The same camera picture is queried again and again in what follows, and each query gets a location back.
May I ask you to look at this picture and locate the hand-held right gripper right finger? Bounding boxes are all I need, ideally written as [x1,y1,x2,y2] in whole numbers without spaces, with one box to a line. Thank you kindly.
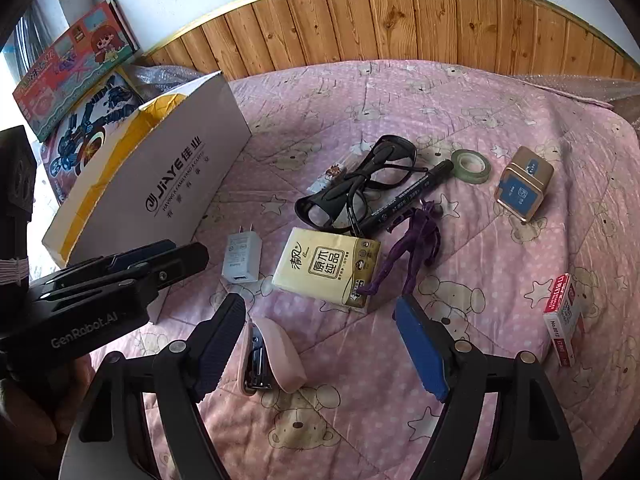
[394,295,583,480]

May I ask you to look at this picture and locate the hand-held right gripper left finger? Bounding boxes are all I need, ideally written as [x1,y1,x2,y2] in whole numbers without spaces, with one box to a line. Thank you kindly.
[75,292,247,480]

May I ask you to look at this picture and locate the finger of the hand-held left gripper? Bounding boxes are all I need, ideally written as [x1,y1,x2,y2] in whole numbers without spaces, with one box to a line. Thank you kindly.
[52,240,211,291]
[27,269,168,331]

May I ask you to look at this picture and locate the pink stapler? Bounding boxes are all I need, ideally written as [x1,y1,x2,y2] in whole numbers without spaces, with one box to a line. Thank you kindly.
[240,316,307,396]

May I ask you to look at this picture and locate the white USB charger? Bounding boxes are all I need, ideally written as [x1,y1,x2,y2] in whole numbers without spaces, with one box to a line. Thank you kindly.
[221,225,263,286]

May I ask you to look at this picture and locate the white cardboard box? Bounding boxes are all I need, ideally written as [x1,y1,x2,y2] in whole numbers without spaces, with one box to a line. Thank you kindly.
[41,70,252,325]

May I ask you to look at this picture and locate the dark purple action figure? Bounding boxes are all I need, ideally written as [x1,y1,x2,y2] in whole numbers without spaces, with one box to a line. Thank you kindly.
[362,200,443,306]

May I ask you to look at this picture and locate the beige cardboard box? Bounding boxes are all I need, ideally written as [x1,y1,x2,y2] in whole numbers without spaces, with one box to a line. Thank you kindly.
[272,227,382,311]

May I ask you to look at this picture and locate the red and white staple box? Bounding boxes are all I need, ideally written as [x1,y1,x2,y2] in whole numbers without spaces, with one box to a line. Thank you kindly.
[543,272,587,367]

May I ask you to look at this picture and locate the black glasses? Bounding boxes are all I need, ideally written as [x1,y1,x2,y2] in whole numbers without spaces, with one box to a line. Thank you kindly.
[295,135,417,233]

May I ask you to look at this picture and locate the person's left hand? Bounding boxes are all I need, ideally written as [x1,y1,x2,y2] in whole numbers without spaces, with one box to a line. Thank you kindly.
[0,355,96,446]

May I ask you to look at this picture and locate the pink bear-print blanket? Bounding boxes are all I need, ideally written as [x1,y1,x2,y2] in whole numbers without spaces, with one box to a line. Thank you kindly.
[65,60,640,480]

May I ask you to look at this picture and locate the black marker pen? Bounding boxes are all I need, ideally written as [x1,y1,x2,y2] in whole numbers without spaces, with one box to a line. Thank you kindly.
[357,160,455,233]

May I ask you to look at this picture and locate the bubble wrap sheet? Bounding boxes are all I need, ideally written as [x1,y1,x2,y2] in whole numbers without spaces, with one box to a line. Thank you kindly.
[515,72,640,131]
[122,62,211,103]

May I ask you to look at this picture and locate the gold tin with blue label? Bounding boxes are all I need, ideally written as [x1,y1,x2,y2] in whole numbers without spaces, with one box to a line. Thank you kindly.
[495,146,555,223]

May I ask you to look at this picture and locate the green tape roll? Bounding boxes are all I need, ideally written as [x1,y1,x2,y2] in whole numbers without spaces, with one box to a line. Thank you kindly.
[451,150,492,181]

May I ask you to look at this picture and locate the small clear packet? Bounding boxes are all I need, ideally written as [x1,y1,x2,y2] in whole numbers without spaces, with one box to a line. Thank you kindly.
[312,162,351,196]

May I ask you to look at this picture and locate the pink doll-print toy box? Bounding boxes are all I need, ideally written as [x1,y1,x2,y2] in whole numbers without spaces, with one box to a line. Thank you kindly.
[12,0,141,143]

